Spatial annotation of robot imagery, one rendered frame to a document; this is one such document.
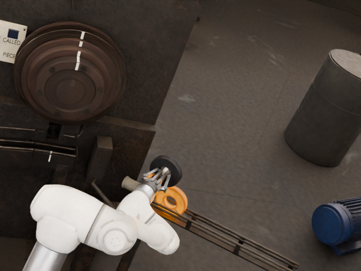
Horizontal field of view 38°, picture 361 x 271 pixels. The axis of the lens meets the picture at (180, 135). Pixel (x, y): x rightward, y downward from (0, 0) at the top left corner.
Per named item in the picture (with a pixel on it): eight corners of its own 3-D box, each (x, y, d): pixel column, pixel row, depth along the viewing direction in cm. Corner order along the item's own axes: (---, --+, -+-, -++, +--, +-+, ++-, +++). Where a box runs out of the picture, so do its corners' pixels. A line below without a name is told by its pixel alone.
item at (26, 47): (5, 105, 232) (24, 9, 207) (108, 125, 247) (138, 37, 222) (4, 114, 227) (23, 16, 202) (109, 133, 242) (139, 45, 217)
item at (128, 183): (126, 183, 257) (128, 173, 254) (142, 191, 255) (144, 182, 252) (120, 189, 252) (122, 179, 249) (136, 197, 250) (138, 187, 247)
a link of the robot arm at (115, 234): (146, 219, 166) (107, 200, 166) (143, 229, 148) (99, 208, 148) (128, 256, 166) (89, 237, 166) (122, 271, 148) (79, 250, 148)
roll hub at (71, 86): (29, 105, 222) (43, 48, 207) (94, 118, 231) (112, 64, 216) (29, 113, 218) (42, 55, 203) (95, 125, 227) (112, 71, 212)
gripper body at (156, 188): (135, 193, 226) (145, 182, 233) (152, 203, 224) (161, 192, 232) (140, 180, 222) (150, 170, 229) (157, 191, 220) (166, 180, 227)
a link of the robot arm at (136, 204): (124, 197, 222) (146, 219, 222) (105, 218, 209) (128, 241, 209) (137, 184, 215) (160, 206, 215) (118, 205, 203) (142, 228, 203)
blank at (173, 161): (157, 148, 239) (153, 152, 236) (186, 164, 236) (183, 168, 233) (149, 174, 248) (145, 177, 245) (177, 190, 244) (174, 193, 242)
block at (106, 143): (84, 169, 266) (96, 132, 253) (99, 171, 269) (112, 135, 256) (84, 183, 258) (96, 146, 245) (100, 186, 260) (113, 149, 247)
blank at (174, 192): (151, 192, 251) (149, 196, 248) (174, 179, 242) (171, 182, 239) (171, 218, 252) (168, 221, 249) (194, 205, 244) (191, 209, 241)
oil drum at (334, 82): (274, 121, 501) (319, 40, 454) (326, 133, 521) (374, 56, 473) (295, 162, 455) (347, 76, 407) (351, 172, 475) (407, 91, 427)
